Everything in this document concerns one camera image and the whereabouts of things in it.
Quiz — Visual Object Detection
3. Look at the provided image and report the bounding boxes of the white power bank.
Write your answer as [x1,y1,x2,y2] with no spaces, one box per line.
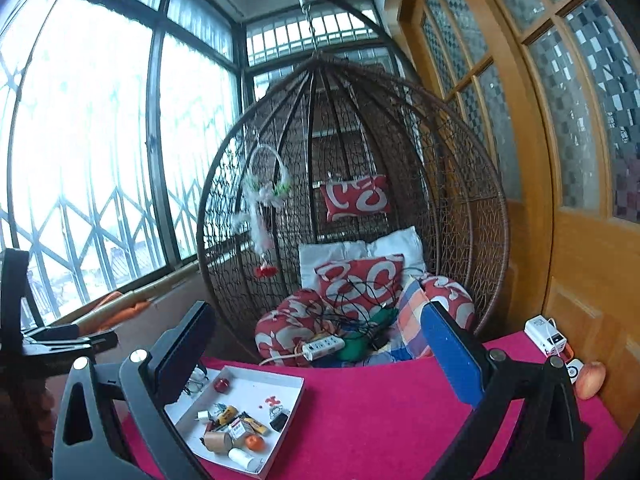
[523,314,569,357]

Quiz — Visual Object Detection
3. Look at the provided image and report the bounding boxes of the eyeglasses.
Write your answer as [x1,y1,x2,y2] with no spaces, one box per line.
[184,369,209,397]

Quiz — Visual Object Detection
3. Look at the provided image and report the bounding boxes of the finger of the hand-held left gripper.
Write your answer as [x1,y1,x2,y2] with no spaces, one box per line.
[24,325,120,359]

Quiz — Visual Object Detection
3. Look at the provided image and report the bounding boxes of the black metal chair stand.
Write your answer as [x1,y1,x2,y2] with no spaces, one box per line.
[295,0,426,111]

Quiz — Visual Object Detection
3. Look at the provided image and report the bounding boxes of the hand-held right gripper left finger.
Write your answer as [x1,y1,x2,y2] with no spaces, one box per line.
[52,301,217,480]

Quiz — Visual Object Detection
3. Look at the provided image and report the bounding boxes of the square red patterned cushion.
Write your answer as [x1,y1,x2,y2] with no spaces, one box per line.
[313,253,405,309]

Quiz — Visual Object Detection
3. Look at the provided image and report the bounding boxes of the tan cardboard cylinder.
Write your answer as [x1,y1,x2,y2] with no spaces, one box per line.
[203,430,234,455]

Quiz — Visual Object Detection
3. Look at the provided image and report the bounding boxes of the white square tray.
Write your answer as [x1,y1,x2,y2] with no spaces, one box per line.
[163,365,305,476]

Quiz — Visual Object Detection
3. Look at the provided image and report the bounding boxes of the small red patterned pillow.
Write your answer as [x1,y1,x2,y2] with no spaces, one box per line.
[319,174,392,222]

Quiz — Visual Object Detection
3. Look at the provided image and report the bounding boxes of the white power strip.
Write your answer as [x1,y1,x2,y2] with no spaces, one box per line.
[301,335,346,361]

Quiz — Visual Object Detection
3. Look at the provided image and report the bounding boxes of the pink tablecloth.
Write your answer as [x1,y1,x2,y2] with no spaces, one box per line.
[122,330,627,480]

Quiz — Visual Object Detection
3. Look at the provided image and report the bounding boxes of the wicker hanging egg chair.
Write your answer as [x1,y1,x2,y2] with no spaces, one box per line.
[196,55,511,367]

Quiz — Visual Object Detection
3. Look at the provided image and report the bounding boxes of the checkered blanket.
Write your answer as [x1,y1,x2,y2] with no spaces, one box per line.
[370,277,437,362]

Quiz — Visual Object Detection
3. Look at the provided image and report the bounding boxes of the wooden door with glass panes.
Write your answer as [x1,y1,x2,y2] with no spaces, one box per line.
[397,0,640,431]

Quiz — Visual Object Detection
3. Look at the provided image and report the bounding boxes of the window with metal grille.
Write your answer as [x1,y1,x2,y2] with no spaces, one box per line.
[0,0,401,328]

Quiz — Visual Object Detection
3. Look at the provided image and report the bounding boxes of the white pillow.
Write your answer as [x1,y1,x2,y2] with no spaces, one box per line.
[298,225,426,292]

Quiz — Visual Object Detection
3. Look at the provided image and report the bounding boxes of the black cables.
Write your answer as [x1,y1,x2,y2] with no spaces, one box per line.
[319,280,402,352]

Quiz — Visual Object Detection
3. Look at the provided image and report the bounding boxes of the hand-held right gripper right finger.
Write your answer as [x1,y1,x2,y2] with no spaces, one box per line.
[421,301,586,480]

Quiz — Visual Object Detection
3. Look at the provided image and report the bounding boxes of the beige pipe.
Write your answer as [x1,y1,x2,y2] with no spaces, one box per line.
[50,260,202,327]

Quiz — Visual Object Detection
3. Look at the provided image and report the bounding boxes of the orange cloth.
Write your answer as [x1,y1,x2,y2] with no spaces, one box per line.
[81,290,152,334]

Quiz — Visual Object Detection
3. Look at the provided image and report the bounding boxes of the white feather dream catcher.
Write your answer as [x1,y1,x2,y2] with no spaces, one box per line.
[232,145,294,279]

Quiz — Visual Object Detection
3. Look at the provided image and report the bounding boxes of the white cylinder tube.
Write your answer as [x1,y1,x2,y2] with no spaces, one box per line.
[228,447,257,471]

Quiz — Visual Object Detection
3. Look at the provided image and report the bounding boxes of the red apple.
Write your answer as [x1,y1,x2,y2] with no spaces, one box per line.
[573,360,607,401]

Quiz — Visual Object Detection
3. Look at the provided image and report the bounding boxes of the red patterned seat cushion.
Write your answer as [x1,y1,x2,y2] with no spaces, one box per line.
[254,275,476,367]

